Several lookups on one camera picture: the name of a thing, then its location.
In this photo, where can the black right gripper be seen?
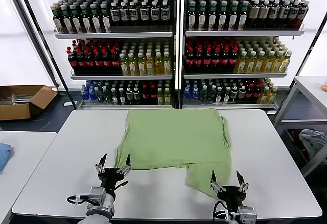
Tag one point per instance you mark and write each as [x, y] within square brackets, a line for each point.
[231, 196]

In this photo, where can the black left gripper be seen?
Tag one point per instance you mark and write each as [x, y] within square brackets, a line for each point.
[110, 176]

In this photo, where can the light green polo shirt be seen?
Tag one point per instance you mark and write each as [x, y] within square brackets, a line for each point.
[173, 137]

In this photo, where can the dark drink bottle white cap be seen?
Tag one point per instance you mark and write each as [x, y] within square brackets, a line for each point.
[122, 97]
[114, 97]

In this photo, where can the clear green water bottle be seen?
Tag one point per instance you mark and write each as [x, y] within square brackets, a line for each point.
[98, 96]
[106, 96]

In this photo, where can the small dark bottle beige label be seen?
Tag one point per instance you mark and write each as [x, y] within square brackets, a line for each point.
[129, 96]
[137, 96]

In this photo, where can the blue water bottle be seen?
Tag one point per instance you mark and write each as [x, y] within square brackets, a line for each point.
[91, 96]
[195, 95]
[84, 96]
[187, 95]

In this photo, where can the black storage crate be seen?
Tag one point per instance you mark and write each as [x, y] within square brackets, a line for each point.
[290, 142]

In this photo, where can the small red cap cola bottle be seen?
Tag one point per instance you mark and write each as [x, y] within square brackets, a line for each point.
[249, 94]
[257, 94]
[153, 96]
[145, 96]

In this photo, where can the white paper scrap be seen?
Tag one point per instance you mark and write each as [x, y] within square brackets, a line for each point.
[67, 104]

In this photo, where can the small yellow juice bottle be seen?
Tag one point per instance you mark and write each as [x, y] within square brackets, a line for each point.
[160, 97]
[167, 97]
[265, 96]
[272, 96]

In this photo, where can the red item in crate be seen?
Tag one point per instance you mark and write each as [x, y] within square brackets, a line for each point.
[299, 138]

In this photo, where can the dark green drink bottle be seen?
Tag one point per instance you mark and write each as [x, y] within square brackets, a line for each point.
[219, 96]
[226, 96]
[203, 95]
[211, 95]

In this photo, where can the small dark bottle black-white label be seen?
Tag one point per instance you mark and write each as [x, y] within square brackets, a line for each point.
[234, 94]
[241, 94]

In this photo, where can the grey crumpled cloth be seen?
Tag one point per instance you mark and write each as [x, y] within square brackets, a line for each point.
[313, 139]

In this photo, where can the black slanted pole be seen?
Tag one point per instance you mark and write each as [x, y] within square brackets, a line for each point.
[305, 55]
[63, 81]

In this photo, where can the brown cardboard box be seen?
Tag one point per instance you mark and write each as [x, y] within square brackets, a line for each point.
[38, 99]

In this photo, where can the blue folded cloth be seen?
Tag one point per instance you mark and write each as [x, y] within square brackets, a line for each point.
[5, 155]

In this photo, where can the wrapped grey metal parts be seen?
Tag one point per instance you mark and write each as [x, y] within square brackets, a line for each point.
[18, 98]

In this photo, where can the grey metal side table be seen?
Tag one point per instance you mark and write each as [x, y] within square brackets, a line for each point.
[306, 88]

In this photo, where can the grey metal shelf unit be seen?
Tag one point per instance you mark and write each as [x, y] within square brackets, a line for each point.
[115, 35]
[242, 33]

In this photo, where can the small orange object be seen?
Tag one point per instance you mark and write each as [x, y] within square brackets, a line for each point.
[325, 87]

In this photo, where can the dark tea bottle white label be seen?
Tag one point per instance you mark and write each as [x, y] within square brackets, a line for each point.
[67, 22]
[105, 22]
[212, 17]
[191, 17]
[223, 17]
[86, 22]
[96, 22]
[58, 22]
[76, 22]
[201, 17]
[242, 17]
[233, 17]

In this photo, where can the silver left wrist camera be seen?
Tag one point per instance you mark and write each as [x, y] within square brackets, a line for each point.
[97, 194]

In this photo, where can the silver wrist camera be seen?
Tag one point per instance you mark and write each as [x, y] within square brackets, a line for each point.
[97, 194]
[247, 213]

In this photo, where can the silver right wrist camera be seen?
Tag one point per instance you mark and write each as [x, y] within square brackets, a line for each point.
[247, 213]

